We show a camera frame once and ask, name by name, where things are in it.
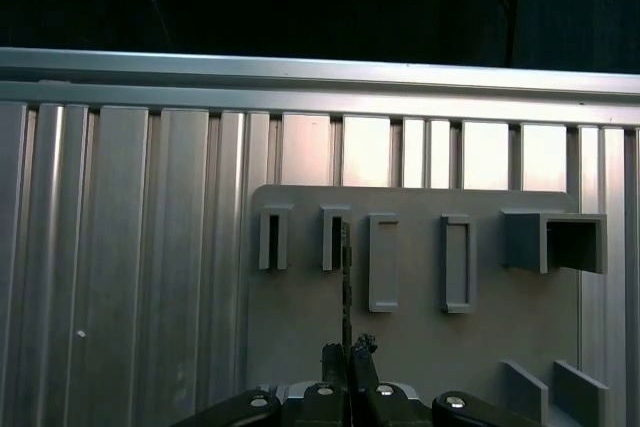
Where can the blue RAM stick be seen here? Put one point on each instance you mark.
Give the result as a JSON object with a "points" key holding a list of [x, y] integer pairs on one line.
{"points": [[346, 272]]}

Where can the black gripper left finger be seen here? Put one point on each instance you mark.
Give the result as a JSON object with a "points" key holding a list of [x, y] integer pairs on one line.
{"points": [[315, 407]]}

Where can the grey parts rack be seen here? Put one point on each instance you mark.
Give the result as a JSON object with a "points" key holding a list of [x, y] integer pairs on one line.
{"points": [[425, 337]]}

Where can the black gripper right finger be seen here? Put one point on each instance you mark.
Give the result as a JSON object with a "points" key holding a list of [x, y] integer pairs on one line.
{"points": [[390, 409]]}

